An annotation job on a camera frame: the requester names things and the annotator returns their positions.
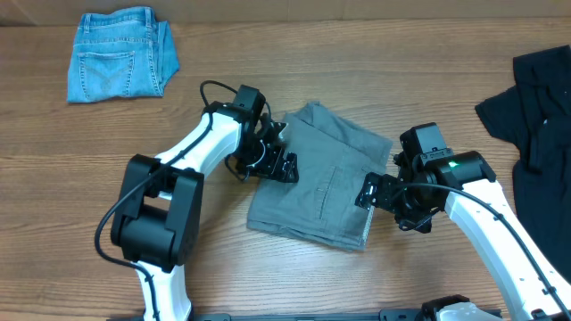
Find grey shorts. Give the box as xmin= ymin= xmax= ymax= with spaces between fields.
xmin=247 ymin=102 xmax=393 ymax=251

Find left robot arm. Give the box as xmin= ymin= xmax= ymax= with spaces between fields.
xmin=102 ymin=102 xmax=299 ymax=320

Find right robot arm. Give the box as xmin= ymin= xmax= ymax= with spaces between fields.
xmin=355 ymin=148 xmax=570 ymax=320

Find black shirt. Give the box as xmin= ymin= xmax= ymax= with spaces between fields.
xmin=475 ymin=45 xmax=570 ymax=280

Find folded blue denim jeans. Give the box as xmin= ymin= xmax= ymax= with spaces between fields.
xmin=67 ymin=6 xmax=179 ymax=103

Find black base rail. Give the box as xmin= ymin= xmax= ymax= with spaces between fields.
xmin=192 ymin=309 xmax=432 ymax=321

